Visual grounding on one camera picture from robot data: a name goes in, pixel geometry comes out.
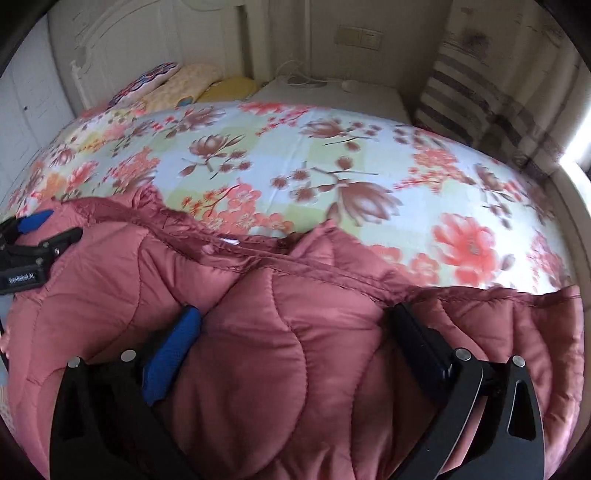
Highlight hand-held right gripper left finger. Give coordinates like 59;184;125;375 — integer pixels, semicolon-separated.
50;305;204;480

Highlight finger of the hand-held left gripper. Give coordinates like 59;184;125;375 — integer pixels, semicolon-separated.
0;210;55;245
28;226;85;266

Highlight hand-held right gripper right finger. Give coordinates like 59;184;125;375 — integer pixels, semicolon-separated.
390;302;546;480

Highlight pink quilted jacket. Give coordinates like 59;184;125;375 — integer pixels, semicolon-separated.
0;189;585;480

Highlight white wardrobe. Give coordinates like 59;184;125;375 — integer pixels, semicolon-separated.
0;28;75;204

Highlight patterned pillow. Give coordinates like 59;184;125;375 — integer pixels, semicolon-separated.
108;62;181;109

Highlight cream pillow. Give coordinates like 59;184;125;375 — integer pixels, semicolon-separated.
148;64;222;109

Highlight white bed headboard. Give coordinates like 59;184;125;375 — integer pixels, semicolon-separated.
48;0;254;112

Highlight floral blanket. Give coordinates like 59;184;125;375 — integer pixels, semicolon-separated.
0;100;573;296

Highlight yellow pillow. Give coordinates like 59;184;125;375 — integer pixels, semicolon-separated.
198;76;259;103

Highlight white nightstand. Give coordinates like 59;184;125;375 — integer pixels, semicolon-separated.
247;76;411;125

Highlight printed curtain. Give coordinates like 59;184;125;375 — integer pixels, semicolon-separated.
413;0;591;171

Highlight white cable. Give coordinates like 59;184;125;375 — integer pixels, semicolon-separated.
277;60;334;89

